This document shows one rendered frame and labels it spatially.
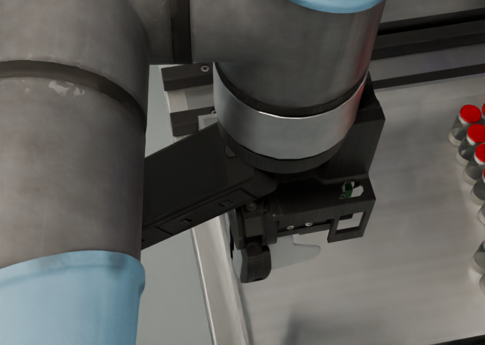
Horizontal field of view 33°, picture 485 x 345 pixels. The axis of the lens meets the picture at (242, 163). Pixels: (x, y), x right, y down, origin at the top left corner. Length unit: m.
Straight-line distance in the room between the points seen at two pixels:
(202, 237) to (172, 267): 0.95
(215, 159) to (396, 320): 0.35
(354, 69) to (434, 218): 0.46
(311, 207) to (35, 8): 0.23
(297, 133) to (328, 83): 0.04
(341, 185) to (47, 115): 0.25
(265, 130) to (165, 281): 1.33
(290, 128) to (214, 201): 0.09
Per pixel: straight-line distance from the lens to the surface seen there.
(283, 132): 0.39
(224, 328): 0.74
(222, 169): 0.45
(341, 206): 0.48
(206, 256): 0.77
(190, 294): 1.70
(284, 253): 0.56
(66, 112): 0.28
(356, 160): 0.47
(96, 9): 0.31
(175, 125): 0.81
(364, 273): 0.77
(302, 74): 0.35
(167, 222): 0.47
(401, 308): 0.77
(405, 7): 0.95
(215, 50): 0.34
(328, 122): 0.39
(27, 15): 0.30
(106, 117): 0.28
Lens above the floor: 1.58
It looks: 60 degrees down
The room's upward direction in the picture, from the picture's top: 3 degrees clockwise
